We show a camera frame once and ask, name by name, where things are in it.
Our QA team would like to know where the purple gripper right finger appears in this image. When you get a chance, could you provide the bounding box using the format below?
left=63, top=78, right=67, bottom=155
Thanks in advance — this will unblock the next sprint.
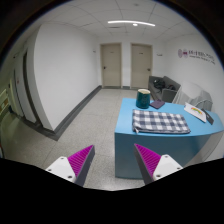
left=134, top=144, right=182, bottom=184

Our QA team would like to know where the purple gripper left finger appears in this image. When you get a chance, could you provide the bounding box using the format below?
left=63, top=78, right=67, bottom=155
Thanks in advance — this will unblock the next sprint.
left=46, top=145, right=95, bottom=187

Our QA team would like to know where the blue and white checkered towel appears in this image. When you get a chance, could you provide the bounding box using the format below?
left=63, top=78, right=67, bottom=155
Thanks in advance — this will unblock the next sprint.
left=132, top=110, right=191, bottom=134

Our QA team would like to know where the blue table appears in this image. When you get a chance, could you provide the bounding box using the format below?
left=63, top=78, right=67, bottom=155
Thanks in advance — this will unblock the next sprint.
left=115, top=98, right=224, bottom=179

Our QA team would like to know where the dark purple notebook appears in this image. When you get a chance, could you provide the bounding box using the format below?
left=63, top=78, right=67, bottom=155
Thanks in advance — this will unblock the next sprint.
left=150, top=100, right=165, bottom=109

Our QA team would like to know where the white card with rainbow print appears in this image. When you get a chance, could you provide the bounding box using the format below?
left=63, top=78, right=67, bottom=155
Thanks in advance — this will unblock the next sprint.
left=184, top=103, right=206, bottom=122

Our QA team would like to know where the dark green mug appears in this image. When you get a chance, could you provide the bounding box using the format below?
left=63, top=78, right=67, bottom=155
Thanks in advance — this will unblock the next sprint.
left=136, top=89, right=150, bottom=109

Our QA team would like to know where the black phone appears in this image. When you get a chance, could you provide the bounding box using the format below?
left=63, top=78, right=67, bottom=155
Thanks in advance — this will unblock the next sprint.
left=202, top=109, right=214, bottom=125

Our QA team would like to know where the grey sofa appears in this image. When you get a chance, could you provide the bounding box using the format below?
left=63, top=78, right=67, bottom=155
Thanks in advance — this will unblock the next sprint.
left=148, top=76, right=181, bottom=103

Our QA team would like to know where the black bag on sofa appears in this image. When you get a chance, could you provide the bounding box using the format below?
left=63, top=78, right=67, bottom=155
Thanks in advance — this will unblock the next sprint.
left=153, top=78, right=165, bottom=91

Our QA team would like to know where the right beige door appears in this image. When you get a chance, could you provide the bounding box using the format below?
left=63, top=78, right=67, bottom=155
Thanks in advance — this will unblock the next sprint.
left=131, top=44, right=152, bottom=89

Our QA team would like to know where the beige door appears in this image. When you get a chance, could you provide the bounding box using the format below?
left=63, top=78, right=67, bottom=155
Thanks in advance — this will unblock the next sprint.
left=101, top=43, right=121, bottom=87
left=131, top=44, right=152, bottom=89

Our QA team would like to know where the left beige door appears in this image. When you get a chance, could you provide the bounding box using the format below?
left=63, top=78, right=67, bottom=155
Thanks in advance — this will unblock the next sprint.
left=101, top=43, right=121, bottom=87

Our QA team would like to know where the long ceiling light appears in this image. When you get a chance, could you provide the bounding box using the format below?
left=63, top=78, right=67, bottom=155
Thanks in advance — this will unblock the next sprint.
left=108, top=20, right=155, bottom=27

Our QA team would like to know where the wall sign lettering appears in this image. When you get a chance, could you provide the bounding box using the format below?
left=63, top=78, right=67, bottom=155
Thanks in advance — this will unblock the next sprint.
left=178, top=49, right=215, bottom=64

